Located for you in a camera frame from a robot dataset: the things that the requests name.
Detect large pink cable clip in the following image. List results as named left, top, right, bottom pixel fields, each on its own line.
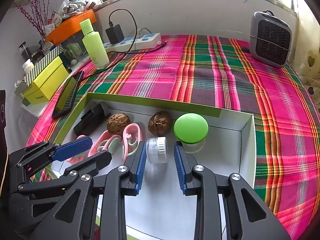
left=88, top=131, right=122, bottom=157

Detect small pink cable clip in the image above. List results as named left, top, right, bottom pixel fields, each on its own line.
left=123, top=123, right=143, bottom=162

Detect large brown walnut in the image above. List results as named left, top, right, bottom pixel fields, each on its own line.
left=107, top=113, right=131, bottom=135

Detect small white jar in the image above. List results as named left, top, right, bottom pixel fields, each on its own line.
left=146, top=137, right=168, bottom=164

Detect green mushroom suction hook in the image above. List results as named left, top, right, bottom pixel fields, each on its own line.
left=174, top=113, right=209, bottom=154

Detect black silver charger device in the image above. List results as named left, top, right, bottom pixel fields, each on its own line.
left=73, top=102, right=111, bottom=137

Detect black smartphone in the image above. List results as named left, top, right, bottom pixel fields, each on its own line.
left=52, top=70, right=84, bottom=120

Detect yellow shoe box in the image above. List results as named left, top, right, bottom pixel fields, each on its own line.
left=22, top=56, right=69, bottom=106

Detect small walnut in box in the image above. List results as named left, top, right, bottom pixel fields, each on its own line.
left=148, top=111, right=173, bottom=137

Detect striped grey white box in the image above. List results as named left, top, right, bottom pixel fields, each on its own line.
left=24, top=45, right=63, bottom=86

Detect white green shallow box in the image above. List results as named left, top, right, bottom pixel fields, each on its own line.
left=49, top=92, right=257, bottom=240

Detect clear plastic storage bin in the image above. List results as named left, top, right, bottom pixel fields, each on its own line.
left=61, top=31, right=87, bottom=62

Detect green lotion bottle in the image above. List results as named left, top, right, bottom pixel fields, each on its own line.
left=80, top=19, right=110, bottom=69

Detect white power strip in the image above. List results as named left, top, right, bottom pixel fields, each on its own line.
left=104, top=33, right=162, bottom=53

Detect orange storage bin lid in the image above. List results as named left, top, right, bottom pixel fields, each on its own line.
left=45, top=9, right=97, bottom=46

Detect black power adapter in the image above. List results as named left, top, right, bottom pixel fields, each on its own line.
left=105, top=22, right=124, bottom=44

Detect red berry branches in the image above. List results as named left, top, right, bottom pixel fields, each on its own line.
left=13, top=0, right=50, bottom=38

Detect plaid pink green bedsheet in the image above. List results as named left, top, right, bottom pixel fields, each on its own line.
left=26, top=34, right=318, bottom=240

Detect floral cream curtain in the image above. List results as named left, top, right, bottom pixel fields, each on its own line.
left=292, top=0, right=319, bottom=105

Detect grey small space heater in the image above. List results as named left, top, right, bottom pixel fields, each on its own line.
left=249, top=10, right=292, bottom=68

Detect black charger cable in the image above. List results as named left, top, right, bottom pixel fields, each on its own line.
left=80, top=8, right=168, bottom=81

